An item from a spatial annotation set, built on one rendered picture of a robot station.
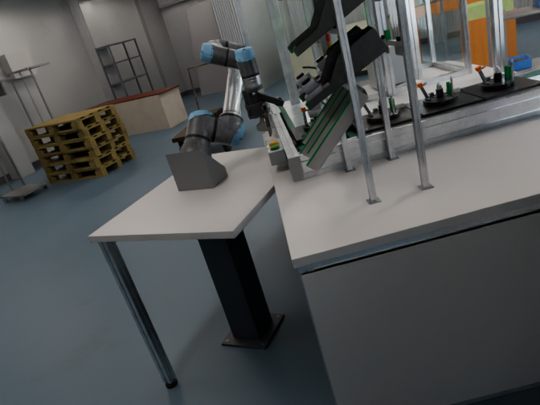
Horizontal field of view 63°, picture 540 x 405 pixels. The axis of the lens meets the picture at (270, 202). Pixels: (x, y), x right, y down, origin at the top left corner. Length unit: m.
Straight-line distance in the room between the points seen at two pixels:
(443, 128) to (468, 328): 0.77
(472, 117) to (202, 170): 1.12
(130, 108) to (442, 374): 8.33
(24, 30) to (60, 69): 0.94
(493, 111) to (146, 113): 7.74
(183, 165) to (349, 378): 1.11
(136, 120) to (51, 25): 2.63
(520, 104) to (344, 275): 1.05
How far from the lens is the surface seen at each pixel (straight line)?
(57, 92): 10.21
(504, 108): 1.97
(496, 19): 2.77
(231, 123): 2.07
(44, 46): 10.33
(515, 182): 1.48
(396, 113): 1.90
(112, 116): 7.22
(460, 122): 1.89
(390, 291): 1.36
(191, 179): 2.01
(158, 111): 8.90
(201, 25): 12.23
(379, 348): 1.48
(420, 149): 1.44
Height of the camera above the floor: 1.48
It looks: 22 degrees down
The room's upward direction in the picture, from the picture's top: 16 degrees counter-clockwise
